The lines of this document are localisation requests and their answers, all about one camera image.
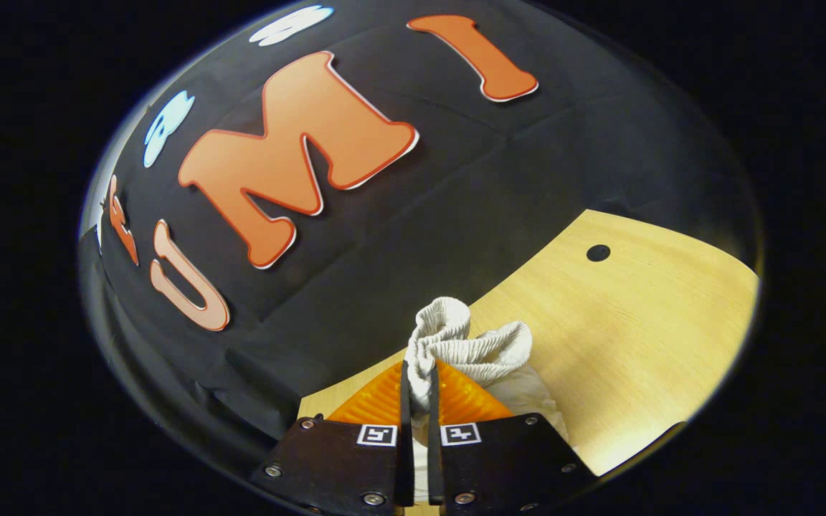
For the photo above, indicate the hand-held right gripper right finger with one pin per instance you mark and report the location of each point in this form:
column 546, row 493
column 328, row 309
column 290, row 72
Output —
column 434, row 444

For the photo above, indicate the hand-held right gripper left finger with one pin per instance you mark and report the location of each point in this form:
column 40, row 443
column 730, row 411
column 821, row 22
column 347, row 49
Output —
column 406, row 430

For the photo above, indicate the white jeans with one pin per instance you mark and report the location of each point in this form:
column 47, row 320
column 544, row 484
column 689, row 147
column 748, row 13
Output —
column 470, row 351

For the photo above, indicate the black backdrop cloth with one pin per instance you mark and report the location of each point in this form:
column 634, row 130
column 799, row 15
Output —
column 492, row 179

